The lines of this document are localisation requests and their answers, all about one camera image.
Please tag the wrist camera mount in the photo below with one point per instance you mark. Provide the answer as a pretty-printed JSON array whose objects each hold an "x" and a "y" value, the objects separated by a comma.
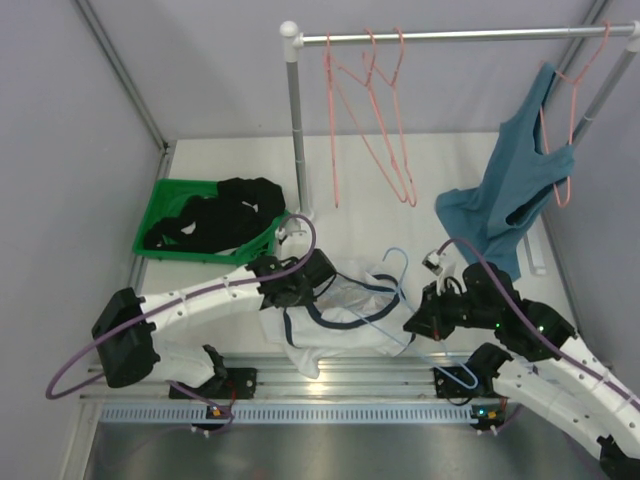
[
  {"x": 442, "y": 266},
  {"x": 293, "y": 232}
]

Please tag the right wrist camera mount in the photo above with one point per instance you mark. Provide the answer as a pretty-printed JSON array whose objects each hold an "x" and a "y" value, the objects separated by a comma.
[{"x": 442, "y": 266}]

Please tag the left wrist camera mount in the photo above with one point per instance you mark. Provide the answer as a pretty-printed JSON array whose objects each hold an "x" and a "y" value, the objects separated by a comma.
[{"x": 293, "y": 232}]

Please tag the white navy-trimmed tank top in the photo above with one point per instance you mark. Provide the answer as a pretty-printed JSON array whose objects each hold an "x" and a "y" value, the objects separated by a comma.
[{"x": 322, "y": 329}]

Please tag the teal tank top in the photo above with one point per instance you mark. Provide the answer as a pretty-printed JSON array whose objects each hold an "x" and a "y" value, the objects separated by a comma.
[{"x": 516, "y": 185}]

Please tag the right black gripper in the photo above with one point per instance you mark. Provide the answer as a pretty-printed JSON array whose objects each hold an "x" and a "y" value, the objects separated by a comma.
[{"x": 430, "y": 314}]

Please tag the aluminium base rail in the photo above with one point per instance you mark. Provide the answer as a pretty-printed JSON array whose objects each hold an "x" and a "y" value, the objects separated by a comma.
[{"x": 400, "y": 379}]

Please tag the perforated cable tray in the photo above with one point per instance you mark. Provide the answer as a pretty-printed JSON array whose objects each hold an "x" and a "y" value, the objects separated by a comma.
[{"x": 290, "y": 414}]

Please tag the silver clothes rack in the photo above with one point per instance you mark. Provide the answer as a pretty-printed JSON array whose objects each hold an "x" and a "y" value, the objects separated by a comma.
[{"x": 294, "y": 40}]

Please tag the green plastic bin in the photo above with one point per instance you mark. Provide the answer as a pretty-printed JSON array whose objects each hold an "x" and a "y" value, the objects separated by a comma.
[{"x": 165, "y": 215}]

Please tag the black garment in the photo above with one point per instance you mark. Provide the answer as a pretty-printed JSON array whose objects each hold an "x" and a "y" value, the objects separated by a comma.
[{"x": 225, "y": 215}]

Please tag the pink hanger holding teal top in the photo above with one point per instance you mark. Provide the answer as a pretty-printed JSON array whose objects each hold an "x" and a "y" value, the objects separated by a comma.
[{"x": 575, "y": 83}]

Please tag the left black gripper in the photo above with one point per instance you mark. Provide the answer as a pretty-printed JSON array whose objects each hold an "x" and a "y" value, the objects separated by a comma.
[{"x": 320, "y": 270}]

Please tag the blue hanger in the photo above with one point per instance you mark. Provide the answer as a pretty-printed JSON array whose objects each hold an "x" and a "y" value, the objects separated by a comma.
[{"x": 398, "y": 293}]

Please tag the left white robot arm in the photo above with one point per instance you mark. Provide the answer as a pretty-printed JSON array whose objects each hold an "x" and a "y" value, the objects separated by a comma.
[{"x": 137, "y": 335}]

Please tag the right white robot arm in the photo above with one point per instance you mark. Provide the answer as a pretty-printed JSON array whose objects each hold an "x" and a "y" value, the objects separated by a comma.
[{"x": 539, "y": 361}]

